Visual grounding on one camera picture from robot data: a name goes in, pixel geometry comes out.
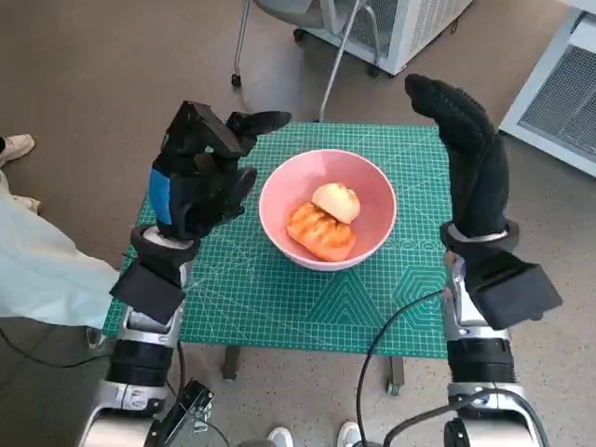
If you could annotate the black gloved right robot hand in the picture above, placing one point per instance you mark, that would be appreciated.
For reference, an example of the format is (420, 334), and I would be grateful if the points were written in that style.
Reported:
(479, 177)

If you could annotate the round toy bread bun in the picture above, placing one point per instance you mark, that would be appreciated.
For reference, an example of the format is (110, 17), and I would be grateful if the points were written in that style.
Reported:
(337, 200)

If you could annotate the long braided toy bread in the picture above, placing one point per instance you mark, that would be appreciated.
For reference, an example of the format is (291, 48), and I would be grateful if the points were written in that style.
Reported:
(321, 235)

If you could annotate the pink bowl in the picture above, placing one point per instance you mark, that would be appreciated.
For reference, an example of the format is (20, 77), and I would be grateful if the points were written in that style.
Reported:
(288, 186)

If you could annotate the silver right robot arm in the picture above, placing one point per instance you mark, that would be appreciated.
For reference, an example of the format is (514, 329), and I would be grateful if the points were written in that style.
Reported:
(479, 363)

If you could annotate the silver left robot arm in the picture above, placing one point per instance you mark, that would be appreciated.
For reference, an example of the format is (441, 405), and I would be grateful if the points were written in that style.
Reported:
(139, 363)

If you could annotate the white cabinet with mesh panel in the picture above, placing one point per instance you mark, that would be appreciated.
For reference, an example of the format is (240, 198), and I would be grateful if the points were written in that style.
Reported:
(410, 28)
(559, 102)

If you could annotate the grey chair with metal legs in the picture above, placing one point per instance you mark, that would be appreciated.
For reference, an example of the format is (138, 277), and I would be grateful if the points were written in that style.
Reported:
(335, 60)

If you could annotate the black table leg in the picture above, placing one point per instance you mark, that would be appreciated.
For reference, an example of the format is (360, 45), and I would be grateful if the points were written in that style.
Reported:
(230, 363)
(396, 377)

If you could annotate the green cutting mat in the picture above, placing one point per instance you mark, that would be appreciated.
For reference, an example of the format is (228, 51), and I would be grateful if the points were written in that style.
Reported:
(256, 298)

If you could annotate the white shoe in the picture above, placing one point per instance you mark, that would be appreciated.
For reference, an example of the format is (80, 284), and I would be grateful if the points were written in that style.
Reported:
(351, 435)
(280, 437)

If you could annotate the person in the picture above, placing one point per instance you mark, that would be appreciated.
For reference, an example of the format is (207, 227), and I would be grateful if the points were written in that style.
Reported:
(42, 270)

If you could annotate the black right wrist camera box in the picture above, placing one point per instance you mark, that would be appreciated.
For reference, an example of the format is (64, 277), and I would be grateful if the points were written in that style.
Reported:
(512, 298)

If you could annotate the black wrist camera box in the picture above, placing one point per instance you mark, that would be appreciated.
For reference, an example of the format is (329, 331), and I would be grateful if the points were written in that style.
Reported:
(146, 293)
(512, 298)

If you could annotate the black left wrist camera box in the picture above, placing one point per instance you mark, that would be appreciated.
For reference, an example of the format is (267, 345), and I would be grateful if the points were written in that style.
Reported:
(146, 293)

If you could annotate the black bar with metal bracket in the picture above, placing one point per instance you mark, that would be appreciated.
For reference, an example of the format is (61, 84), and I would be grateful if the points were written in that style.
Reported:
(186, 410)

